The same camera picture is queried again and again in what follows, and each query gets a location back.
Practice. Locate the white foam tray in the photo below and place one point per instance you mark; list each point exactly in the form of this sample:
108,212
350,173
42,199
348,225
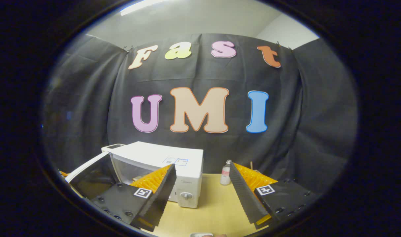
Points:
200,235

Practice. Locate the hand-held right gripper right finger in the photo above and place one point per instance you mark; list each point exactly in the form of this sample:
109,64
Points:
245,194

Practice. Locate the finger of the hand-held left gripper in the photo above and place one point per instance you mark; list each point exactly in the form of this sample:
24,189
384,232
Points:
64,173

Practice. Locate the small white toaster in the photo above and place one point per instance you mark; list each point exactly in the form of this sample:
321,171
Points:
113,146

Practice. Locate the white microwave oven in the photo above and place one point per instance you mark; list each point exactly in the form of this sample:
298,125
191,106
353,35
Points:
154,153

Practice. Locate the black backdrop cloth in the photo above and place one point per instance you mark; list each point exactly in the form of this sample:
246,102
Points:
302,115

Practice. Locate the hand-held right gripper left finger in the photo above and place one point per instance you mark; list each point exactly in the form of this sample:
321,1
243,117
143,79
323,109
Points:
161,197

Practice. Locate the small bottle with pink label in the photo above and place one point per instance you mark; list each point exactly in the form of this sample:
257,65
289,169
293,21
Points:
225,174

